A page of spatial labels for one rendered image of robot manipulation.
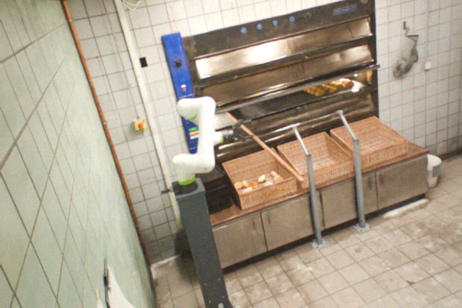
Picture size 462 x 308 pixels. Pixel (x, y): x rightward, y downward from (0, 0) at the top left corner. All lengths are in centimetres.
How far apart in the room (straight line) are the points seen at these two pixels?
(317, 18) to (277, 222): 195
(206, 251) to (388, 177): 201
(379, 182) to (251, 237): 137
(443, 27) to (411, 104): 85
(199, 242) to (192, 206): 30
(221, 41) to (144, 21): 68
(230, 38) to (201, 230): 171
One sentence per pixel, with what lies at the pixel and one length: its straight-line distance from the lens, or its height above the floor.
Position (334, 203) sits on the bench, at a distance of 387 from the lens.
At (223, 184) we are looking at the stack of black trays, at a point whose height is 83.
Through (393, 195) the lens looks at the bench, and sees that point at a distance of 425.
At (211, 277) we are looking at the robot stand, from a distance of 308.
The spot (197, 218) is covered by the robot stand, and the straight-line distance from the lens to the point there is 277.
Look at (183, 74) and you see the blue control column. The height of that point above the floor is 179.
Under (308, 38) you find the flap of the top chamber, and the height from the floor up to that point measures 183.
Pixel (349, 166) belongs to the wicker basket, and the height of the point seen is 64.
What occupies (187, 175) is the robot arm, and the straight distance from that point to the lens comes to 263.
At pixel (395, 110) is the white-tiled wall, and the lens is 463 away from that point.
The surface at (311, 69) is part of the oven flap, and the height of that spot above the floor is 153.
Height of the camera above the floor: 249
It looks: 21 degrees down
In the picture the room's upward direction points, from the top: 11 degrees counter-clockwise
